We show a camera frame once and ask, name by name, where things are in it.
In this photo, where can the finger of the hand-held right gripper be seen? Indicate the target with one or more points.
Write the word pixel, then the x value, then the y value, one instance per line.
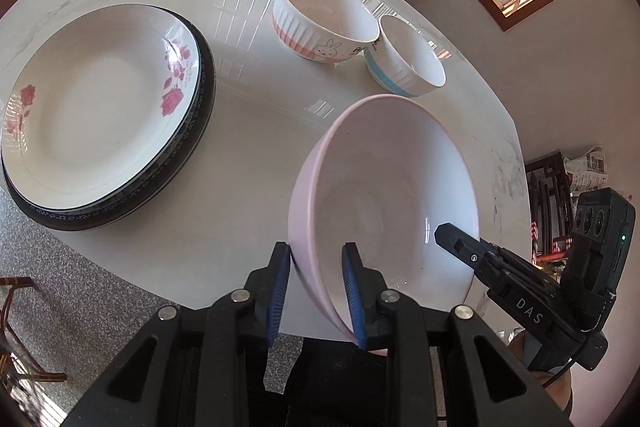
pixel 465 249

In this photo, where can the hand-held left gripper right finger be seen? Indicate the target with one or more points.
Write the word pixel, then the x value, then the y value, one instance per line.
pixel 352 297

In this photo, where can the white plate with pink flowers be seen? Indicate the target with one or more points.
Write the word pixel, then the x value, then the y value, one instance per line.
pixel 100 107

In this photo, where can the person's right forearm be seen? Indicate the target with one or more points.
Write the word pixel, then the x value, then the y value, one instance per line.
pixel 562 394

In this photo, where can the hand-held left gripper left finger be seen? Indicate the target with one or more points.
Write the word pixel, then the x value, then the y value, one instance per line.
pixel 280 292

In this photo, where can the white bowl with blue stripes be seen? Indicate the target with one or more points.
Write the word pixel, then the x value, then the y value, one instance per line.
pixel 410 57

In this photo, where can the dark wooden chair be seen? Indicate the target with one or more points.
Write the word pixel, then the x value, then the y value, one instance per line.
pixel 545 207

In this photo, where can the light wooden chair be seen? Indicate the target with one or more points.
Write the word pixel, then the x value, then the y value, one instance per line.
pixel 10 307

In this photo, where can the newspaper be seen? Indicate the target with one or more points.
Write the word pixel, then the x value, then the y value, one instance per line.
pixel 587 169

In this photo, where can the white bowl with rabbit print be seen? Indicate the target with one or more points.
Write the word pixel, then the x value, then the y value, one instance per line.
pixel 325 12

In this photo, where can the pink bowl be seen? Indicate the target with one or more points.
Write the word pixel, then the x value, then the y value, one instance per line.
pixel 390 187

